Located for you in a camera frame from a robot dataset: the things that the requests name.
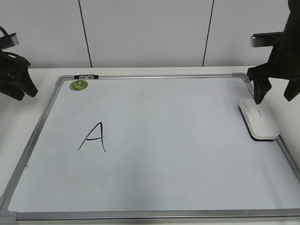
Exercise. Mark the black grey frame clip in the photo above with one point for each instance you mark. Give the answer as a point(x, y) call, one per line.
point(77, 77)

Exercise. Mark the grey framed whiteboard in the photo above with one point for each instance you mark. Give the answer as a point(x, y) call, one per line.
point(150, 148)

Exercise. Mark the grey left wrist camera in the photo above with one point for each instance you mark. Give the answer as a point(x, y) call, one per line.
point(8, 41)

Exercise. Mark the white whiteboard eraser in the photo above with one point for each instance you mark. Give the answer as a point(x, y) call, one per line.
point(259, 120)

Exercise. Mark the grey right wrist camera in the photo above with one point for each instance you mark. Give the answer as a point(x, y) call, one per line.
point(265, 39)

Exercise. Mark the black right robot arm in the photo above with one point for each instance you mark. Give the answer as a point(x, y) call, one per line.
point(295, 8)

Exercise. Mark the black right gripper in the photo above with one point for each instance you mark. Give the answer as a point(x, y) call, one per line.
point(283, 63)

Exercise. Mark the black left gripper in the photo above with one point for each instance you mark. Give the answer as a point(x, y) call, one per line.
point(14, 71)

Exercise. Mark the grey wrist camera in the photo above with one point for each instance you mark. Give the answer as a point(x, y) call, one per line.
point(8, 41)
point(265, 39)

